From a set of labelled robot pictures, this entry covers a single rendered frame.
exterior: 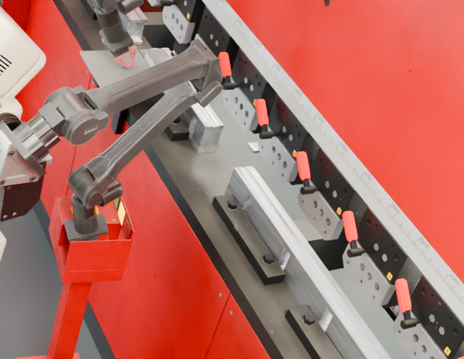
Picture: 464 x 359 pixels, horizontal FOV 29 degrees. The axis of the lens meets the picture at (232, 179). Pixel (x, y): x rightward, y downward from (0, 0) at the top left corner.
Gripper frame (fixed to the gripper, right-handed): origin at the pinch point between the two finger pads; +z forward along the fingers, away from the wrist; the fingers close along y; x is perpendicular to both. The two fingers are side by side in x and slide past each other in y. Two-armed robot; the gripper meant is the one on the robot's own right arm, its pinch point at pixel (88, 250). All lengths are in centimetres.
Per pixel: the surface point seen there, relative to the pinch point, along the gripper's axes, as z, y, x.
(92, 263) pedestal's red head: -0.5, 0.1, -5.0
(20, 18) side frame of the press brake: 13, 0, 129
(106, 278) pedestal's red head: 6.3, 3.1, -5.2
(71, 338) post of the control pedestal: 37.2, -7.4, 1.1
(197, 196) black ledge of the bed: -7.2, 30.5, 4.4
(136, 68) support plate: -21, 24, 45
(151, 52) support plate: -19, 31, 54
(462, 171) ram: -65, 62, -57
